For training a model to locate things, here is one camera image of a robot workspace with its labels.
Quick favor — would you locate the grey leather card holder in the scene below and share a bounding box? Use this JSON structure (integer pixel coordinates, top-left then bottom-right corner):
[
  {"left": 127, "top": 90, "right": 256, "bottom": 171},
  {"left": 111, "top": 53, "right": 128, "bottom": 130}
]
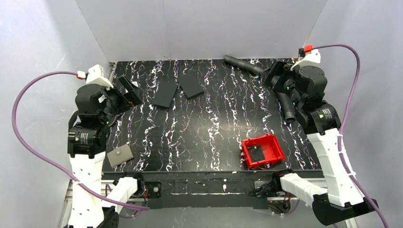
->
[{"left": 106, "top": 144, "right": 134, "bottom": 168}]

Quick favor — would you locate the red plastic bin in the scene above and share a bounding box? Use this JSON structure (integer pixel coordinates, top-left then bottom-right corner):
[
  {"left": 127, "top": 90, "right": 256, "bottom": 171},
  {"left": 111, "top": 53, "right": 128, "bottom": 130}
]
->
[{"left": 241, "top": 133, "right": 286, "bottom": 169}]

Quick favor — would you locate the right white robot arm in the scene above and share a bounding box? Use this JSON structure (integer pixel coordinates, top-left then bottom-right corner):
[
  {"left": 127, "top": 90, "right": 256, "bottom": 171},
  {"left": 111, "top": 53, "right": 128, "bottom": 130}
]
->
[{"left": 261, "top": 45, "right": 379, "bottom": 226}]

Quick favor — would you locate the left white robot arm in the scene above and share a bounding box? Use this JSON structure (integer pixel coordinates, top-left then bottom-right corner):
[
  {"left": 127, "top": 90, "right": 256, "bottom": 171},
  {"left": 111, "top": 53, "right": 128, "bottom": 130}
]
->
[{"left": 67, "top": 65, "right": 143, "bottom": 228}]

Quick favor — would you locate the black flat box left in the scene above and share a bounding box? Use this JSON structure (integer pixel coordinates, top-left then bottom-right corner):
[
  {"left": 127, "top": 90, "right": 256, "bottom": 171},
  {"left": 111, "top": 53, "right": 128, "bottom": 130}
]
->
[{"left": 151, "top": 81, "right": 178, "bottom": 109}]

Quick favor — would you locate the black flat box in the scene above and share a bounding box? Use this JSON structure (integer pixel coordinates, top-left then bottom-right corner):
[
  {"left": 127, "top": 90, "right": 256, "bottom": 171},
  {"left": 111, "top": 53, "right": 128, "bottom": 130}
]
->
[
  {"left": 151, "top": 81, "right": 178, "bottom": 109},
  {"left": 178, "top": 75, "right": 204, "bottom": 100}
]

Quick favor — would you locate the black flat box right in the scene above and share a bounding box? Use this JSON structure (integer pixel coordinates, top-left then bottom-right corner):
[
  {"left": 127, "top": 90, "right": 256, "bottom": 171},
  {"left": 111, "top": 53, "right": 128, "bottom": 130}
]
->
[{"left": 178, "top": 75, "right": 204, "bottom": 100}]

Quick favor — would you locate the black corrugated hose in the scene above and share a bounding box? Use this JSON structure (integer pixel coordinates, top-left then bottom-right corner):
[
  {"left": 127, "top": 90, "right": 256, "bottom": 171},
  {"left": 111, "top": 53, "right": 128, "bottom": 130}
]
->
[{"left": 223, "top": 55, "right": 297, "bottom": 123}]

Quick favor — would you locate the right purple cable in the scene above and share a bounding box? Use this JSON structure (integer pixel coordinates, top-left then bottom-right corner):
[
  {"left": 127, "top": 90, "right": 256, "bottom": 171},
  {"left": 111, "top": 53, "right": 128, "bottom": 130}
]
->
[{"left": 313, "top": 44, "right": 389, "bottom": 228}]

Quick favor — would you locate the purple cable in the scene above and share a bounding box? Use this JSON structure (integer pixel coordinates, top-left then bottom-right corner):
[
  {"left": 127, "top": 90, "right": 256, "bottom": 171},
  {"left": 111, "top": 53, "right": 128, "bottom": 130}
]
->
[
  {"left": 313, "top": 44, "right": 389, "bottom": 228},
  {"left": 12, "top": 70, "right": 150, "bottom": 219}
]

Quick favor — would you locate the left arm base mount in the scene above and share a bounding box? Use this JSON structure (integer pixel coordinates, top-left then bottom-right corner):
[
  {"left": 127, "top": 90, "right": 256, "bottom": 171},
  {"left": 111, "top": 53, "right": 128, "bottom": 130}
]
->
[{"left": 137, "top": 181, "right": 162, "bottom": 199}]

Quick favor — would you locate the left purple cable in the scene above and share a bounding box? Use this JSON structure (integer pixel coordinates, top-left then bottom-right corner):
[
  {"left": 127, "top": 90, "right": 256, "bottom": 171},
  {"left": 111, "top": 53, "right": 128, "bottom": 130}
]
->
[{"left": 12, "top": 70, "right": 150, "bottom": 219}]

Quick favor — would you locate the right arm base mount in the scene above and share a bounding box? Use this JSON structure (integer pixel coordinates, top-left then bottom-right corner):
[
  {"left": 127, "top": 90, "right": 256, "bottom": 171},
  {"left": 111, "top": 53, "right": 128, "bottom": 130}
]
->
[{"left": 250, "top": 181, "right": 292, "bottom": 215}]

